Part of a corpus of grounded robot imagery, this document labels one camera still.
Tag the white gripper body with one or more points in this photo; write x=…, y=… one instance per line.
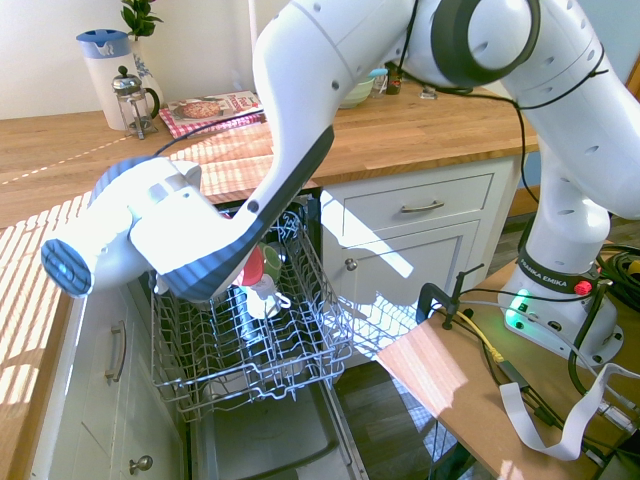
x=161, y=285

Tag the coral red plate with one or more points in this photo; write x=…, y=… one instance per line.
x=254, y=267

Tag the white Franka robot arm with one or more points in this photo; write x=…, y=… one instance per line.
x=300, y=75

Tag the grey dishwasher door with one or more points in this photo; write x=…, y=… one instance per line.
x=265, y=440

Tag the white mug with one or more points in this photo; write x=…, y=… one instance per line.
x=262, y=300

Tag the green ribbed mug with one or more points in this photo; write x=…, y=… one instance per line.
x=272, y=260

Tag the red checkered cloth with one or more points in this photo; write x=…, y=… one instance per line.
x=175, y=127

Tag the metal cabinet knob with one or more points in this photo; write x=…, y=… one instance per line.
x=351, y=264
x=142, y=464

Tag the glass French press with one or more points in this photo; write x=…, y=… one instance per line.
x=131, y=107

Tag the pizza cookbook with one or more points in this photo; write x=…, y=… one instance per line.
x=210, y=107

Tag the white blue filter jug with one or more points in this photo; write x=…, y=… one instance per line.
x=105, y=85

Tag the white vase blue pattern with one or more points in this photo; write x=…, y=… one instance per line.
x=146, y=70

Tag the black C clamp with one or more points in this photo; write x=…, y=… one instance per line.
x=427, y=297

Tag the green leafy plant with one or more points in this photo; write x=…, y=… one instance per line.
x=140, y=17

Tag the pale green bowl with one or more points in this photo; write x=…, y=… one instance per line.
x=357, y=95

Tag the light blue spatula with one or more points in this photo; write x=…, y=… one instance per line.
x=379, y=73

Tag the small dark bottle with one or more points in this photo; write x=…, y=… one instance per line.
x=394, y=82

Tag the red knob on base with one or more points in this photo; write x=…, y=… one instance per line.
x=584, y=287

